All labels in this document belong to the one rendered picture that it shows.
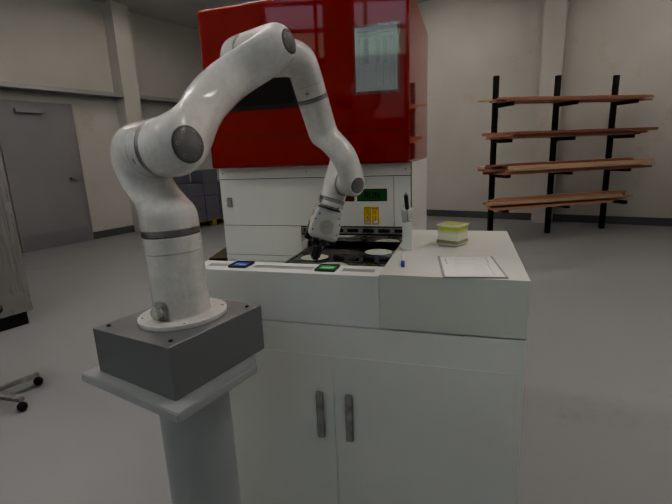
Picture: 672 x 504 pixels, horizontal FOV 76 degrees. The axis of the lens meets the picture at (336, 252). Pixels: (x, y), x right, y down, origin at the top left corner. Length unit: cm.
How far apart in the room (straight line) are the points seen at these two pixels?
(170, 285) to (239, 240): 101
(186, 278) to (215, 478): 47
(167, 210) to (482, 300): 73
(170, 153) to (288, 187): 97
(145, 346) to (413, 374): 65
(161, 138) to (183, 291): 31
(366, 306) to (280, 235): 81
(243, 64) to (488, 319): 82
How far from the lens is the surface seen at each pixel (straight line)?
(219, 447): 111
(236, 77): 107
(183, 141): 88
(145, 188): 99
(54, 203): 798
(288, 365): 126
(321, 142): 130
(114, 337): 100
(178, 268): 94
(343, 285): 111
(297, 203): 178
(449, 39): 857
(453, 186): 836
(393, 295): 109
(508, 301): 108
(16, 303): 427
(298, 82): 129
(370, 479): 138
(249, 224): 189
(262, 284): 120
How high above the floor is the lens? 127
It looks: 13 degrees down
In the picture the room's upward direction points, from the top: 2 degrees counter-clockwise
